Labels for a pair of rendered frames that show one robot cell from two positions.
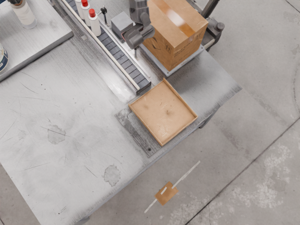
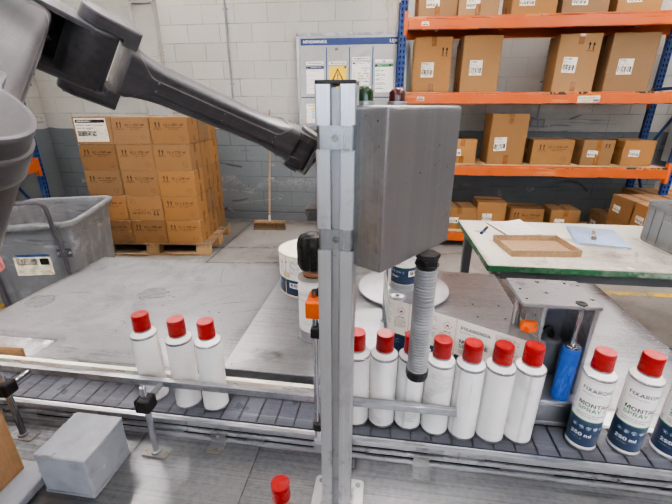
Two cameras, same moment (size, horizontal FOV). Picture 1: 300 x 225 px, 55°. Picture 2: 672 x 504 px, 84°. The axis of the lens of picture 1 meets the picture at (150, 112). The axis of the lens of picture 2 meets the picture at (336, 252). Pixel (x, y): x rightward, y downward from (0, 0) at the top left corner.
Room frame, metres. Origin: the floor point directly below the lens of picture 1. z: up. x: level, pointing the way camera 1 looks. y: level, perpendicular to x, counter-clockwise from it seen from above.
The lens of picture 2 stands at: (1.73, 0.28, 1.47)
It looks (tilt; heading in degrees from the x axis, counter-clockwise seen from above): 21 degrees down; 143
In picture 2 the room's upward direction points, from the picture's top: straight up
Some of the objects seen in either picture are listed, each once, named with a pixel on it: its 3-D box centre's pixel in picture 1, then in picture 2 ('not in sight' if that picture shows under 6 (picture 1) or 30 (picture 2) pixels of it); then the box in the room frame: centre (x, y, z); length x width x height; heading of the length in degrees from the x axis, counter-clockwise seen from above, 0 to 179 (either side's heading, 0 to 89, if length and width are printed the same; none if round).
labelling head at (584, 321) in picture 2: not in sight; (538, 351); (1.47, 1.00, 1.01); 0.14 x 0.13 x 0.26; 45
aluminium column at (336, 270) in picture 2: not in sight; (337, 338); (1.37, 0.56, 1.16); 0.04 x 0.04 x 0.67; 45
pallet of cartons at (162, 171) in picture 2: not in sight; (160, 183); (-2.72, 1.24, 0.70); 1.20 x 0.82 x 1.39; 52
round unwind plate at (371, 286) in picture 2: not in sight; (402, 287); (0.93, 1.18, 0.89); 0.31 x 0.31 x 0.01
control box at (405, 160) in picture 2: not in sight; (390, 181); (1.37, 0.65, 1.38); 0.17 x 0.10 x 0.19; 100
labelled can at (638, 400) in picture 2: not in sight; (637, 402); (1.63, 1.03, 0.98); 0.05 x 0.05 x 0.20
